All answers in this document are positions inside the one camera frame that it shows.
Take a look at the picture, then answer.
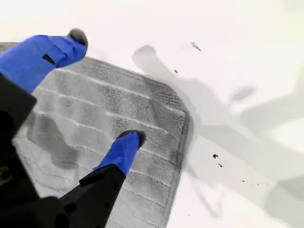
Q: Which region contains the grey striped towel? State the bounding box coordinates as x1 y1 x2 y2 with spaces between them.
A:
0 42 194 228

